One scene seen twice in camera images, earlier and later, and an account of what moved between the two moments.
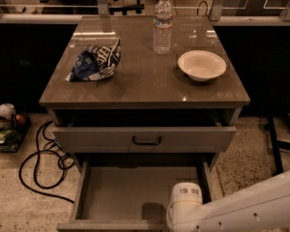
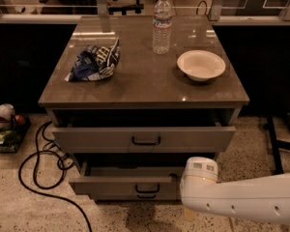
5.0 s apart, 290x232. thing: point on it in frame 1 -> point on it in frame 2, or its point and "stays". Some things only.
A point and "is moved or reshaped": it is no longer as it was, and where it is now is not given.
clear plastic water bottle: [162, 25] stays
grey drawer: [131, 195] is moved or reshaped
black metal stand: [276, 144] stays
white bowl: [201, 66] stays
